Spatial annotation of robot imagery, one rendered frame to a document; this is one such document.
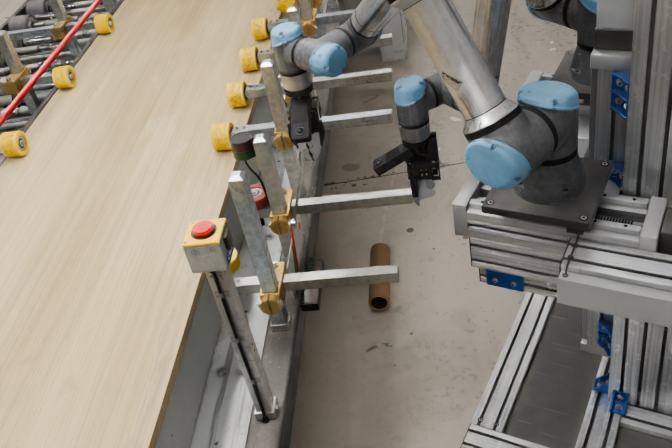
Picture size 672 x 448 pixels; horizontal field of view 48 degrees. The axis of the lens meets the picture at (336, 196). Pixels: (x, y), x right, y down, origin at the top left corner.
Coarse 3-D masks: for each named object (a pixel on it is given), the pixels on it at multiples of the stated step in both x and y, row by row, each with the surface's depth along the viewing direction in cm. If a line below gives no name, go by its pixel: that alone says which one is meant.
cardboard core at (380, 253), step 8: (376, 248) 300; (384, 248) 299; (376, 256) 296; (384, 256) 296; (376, 264) 292; (384, 264) 292; (376, 288) 281; (384, 288) 281; (376, 296) 278; (384, 296) 278; (376, 304) 284; (384, 304) 283
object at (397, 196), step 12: (372, 192) 197; (384, 192) 196; (396, 192) 195; (408, 192) 195; (300, 204) 198; (312, 204) 198; (324, 204) 197; (336, 204) 197; (348, 204) 197; (360, 204) 197; (372, 204) 196; (384, 204) 196; (396, 204) 196; (264, 216) 201
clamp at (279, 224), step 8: (288, 192) 202; (288, 200) 199; (288, 208) 196; (272, 216) 195; (280, 216) 194; (288, 216) 194; (272, 224) 194; (280, 224) 193; (288, 224) 194; (280, 232) 195
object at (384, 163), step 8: (400, 144) 188; (392, 152) 188; (400, 152) 186; (408, 152) 185; (376, 160) 190; (384, 160) 188; (392, 160) 186; (400, 160) 186; (376, 168) 188; (384, 168) 188
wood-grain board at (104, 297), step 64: (128, 0) 341; (192, 0) 327; (256, 0) 313; (128, 64) 282; (192, 64) 272; (64, 128) 249; (128, 128) 241; (192, 128) 234; (0, 192) 222; (64, 192) 216; (128, 192) 210; (192, 192) 204; (0, 256) 196; (64, 256) 191; (128, 256) 186; (0, 320) 175; (64, 320) 171; (128, 320) 167; (192, 320) 167; (0, 384) 158; (64, 384) 155; (128, 384) 152
